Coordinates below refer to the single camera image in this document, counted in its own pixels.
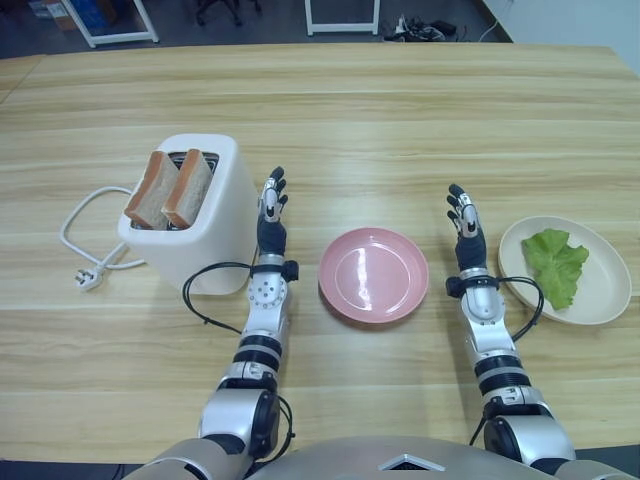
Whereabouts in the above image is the white cord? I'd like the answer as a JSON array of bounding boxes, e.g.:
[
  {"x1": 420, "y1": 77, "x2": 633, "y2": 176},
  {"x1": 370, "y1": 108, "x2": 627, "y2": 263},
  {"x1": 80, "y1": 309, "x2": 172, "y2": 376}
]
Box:
[{"x1": 59, "y1": 185, "x2": 146, "y2": 295}]

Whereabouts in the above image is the bread slice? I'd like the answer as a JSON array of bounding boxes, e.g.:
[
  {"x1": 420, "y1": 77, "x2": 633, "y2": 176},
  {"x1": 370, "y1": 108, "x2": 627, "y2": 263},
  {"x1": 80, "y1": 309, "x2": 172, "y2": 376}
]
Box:
[
  {"x1": 123, "y1": 149, "x2": 180, "y2": 231},
  {"x1": 161, "y1": 147, "x2": 212, "y2": 229}
]

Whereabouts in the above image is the cream plate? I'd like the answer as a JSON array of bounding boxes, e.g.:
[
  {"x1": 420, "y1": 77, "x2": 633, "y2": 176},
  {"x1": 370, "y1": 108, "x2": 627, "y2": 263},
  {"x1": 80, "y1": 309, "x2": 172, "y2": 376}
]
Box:
[{"x1": 497, "y1": 215, "x2": 633, "y2": 326}]

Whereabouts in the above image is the white metal frame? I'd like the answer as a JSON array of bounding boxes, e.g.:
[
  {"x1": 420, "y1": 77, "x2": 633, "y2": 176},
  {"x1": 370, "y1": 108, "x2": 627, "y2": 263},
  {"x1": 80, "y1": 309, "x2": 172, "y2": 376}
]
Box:
[
  {"x1": 58, "y1": 0, "x2": 160, "y2": 49},
  {"x1": 304, "y1": 0, "x2": 381, "y2": 37}
]

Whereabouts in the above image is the robot body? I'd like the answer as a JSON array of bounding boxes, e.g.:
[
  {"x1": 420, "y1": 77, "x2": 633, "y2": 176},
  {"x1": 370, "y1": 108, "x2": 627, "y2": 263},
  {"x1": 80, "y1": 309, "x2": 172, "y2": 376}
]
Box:
[{"x1": 247, "y1": 434, "x2": 551, "y2": 480}]

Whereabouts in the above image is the pink plate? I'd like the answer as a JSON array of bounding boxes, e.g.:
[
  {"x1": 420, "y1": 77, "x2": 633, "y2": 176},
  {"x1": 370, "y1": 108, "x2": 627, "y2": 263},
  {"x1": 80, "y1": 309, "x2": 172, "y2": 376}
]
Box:
[{"x1": 317, "y1": 227, "x2": 430, "y2": 325}]

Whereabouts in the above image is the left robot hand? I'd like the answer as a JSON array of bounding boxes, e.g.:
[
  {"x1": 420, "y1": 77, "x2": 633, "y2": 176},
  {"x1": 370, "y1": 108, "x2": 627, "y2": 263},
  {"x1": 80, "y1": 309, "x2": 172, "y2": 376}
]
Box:
[{"x1": 256, "y1": 166, "x2": 290, "y2": 267}]

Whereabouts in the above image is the black cable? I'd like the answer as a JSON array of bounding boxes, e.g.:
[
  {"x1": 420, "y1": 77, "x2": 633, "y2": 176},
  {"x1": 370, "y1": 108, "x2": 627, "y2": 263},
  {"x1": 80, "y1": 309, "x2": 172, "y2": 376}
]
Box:
[
  {"x1": 181, "y1": 262, "x2": 261, "y2": 335},
  {"x1": 492, "y1": 276, "x2": 545, "y2": 344}
]

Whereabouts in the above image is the green lettuce leaf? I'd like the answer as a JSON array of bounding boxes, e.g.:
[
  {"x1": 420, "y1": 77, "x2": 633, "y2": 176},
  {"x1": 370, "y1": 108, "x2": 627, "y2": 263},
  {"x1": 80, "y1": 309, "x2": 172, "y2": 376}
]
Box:
[{"x1": 521, "y1": 228, "x2": 590, "y2": 311}]

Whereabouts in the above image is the black office chair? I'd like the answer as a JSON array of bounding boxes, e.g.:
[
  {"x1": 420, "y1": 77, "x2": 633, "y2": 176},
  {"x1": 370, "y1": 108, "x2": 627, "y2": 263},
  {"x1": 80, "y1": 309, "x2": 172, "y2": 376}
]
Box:
[{"x1": 192, "y1": 0, "x2": 264, "y2": 27}]

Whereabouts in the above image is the cream toaster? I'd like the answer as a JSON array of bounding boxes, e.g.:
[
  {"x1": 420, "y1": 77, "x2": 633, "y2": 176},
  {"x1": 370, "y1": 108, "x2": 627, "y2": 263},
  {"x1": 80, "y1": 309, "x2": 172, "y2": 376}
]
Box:
[{"x1": 116, "y1": 133, "x2": 260, "y2": 297}]

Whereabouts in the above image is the tangle of floor cables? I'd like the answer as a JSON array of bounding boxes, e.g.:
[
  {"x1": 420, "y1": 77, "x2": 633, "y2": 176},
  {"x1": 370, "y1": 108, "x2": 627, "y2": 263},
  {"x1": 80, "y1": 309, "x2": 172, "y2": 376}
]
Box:
[{"x1": 383, "y1": 13, "x2": 469, "y2": 42}]

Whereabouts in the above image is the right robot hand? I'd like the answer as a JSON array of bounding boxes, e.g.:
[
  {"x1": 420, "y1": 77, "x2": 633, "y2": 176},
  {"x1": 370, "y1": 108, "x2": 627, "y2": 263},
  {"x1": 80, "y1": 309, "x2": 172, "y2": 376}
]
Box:
[{"x1": 446, "y1": 183, "x2": 489, "y2": 279}]

